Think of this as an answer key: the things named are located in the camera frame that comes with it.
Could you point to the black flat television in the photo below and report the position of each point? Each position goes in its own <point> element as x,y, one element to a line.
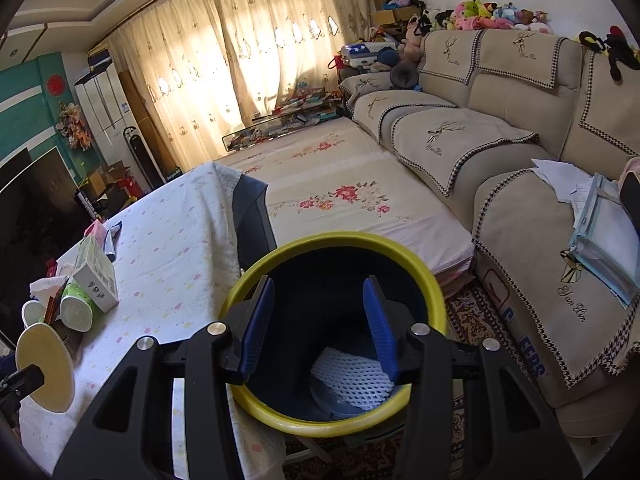
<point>40,220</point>

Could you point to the white foam net sleeve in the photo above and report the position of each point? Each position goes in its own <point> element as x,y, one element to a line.
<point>347,385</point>

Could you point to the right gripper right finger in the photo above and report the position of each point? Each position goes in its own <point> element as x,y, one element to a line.
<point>509,433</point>

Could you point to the dark neck pillow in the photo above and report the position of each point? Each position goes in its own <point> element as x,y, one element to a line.
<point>404,76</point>

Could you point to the pink milk carton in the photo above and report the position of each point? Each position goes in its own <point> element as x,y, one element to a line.
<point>97,231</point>

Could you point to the white instant noodle bowl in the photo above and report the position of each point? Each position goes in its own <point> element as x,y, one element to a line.
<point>33,311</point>

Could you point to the light blue document bag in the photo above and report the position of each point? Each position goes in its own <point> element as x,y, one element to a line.
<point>604,241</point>

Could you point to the white paper cup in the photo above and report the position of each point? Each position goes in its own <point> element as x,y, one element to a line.
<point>45,367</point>

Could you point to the beige sofa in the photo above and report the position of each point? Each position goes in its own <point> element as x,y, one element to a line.
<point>490,107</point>

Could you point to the green white carton box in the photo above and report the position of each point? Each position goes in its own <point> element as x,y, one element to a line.
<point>95,274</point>

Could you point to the white cloth towel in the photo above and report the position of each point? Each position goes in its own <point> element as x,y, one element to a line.
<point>46,288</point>

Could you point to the green white drink bottle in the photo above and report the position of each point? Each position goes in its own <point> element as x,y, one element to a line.
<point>77,309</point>

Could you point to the white dotted tablecloth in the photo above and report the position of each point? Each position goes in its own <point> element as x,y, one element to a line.
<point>179,252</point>

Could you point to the patterned red rug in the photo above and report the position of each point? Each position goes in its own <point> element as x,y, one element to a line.
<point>372,453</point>

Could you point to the yellow rimmed black trash bin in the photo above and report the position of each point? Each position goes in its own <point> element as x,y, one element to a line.
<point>318,282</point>

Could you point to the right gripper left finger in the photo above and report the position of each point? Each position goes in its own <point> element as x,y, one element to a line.
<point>126,431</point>

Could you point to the black tower fan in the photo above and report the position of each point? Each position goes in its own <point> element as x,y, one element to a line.
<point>144,157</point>

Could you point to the artificial flower bouquet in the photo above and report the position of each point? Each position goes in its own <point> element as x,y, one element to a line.
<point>71,124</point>

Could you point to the cream window curtains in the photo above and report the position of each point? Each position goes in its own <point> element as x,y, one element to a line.
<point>208,67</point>

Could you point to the book pile on floor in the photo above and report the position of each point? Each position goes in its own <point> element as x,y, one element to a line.
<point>296,114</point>

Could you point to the white papers on sofa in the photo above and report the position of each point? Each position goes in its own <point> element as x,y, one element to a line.
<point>569,183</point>

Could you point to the black yellow plush toy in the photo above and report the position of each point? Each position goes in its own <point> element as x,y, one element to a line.
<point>615,47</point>

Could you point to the floral bed mattress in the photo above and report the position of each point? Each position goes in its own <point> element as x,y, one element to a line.
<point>335,177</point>

